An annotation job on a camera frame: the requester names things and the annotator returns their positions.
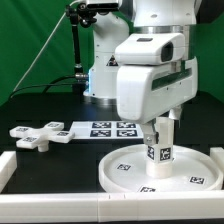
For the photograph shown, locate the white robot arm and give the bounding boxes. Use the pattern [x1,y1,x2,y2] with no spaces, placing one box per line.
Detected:
[85,0,200,145]

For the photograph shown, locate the white front barrier rail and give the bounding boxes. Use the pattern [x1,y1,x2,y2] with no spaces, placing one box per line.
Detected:
[0,190,224,223]

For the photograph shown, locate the black cable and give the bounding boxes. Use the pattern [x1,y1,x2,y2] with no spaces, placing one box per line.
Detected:
[9,75,90,99]

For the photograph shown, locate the white marker tag sheet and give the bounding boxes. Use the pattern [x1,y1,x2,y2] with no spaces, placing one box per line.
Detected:
[70,121,143,140]

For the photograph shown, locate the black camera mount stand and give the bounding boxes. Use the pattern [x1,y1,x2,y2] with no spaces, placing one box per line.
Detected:
[65,3,96,94]

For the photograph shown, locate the white round table top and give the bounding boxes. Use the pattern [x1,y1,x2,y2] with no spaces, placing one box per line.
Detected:
[98,144,223,193]

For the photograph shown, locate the white left barrier block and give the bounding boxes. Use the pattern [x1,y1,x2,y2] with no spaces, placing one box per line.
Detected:
[0,151,17,193]

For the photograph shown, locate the white cross-shaped table base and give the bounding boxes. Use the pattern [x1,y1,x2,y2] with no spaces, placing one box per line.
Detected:
[9,121,75,152]

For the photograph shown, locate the white cable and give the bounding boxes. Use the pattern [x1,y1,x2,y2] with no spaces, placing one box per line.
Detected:
[11,0,86,94]

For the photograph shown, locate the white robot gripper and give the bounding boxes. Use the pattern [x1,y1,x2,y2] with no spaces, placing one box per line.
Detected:
[116,58,198,146]

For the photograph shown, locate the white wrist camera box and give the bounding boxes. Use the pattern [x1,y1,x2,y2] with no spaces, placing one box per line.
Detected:
[115,33,185,65]

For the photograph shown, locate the black rear camera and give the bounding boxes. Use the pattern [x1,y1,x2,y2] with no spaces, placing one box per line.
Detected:
[86,0,120,12]

